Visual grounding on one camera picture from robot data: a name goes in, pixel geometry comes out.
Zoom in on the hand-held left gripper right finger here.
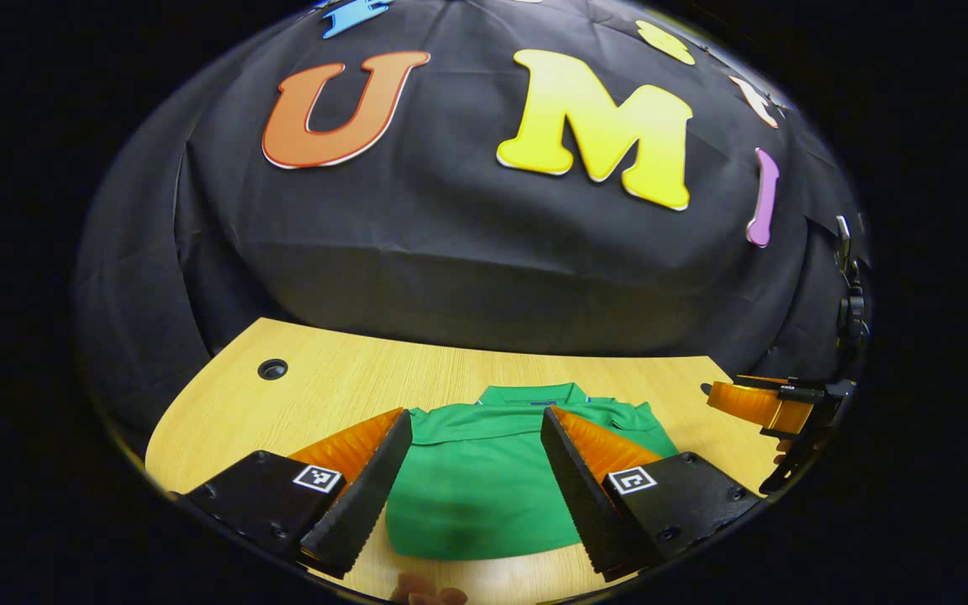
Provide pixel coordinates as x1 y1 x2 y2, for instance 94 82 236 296
539 407 765 583

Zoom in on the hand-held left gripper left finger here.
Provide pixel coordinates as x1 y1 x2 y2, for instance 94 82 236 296
175 408 414 581

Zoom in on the black backdrop cloth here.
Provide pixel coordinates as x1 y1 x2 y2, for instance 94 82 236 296
75 0 873 439

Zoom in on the green T-shirt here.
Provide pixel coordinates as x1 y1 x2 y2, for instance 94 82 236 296
385 382 681 562

